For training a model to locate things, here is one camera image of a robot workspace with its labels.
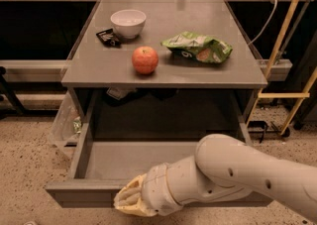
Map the grey top drawer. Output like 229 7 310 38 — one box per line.
45 90 275 209

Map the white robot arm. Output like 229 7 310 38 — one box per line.
114 134 317 222

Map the grey drawer cabinet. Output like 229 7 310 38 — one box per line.
60 0 268 144

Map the clear plastic bag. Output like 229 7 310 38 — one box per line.
48 93 81 158

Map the red apple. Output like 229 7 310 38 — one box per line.
132 47 159 74

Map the black snack packet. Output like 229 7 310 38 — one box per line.
96 29 121 48

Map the green chip bag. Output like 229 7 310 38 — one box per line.
160 31 233 63

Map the white ceramic bowl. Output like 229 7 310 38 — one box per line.
110 9 147 39

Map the yellow metal frame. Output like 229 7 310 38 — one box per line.
247 0 317 136

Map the white cable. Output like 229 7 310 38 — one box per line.
247 0 277 47

